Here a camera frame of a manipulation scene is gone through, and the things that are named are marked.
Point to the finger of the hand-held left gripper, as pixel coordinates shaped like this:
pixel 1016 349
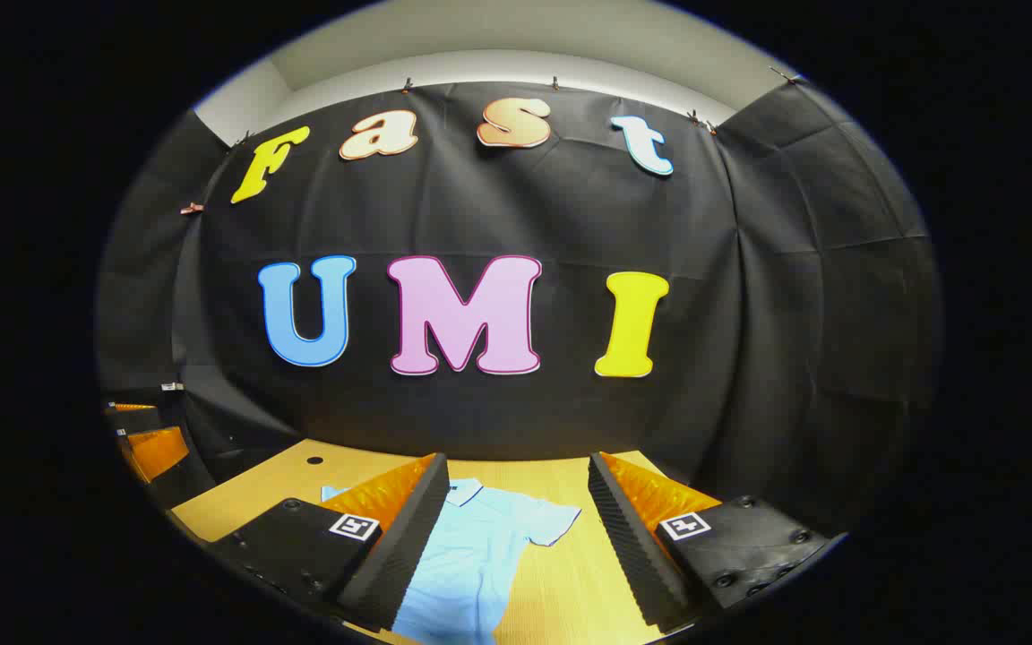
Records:
pixel 158 452
pixel 135 417

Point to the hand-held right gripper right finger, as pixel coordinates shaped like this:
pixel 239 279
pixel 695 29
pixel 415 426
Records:
pixel 632 546

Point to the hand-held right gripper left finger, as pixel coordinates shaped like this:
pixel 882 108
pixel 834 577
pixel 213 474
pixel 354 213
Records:
pixel 399 546

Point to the light blue T-shirt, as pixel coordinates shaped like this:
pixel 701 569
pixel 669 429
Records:
pixel 471 564

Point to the black backdrop cloth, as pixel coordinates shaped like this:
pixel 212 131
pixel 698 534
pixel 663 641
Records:
pixel 570 206

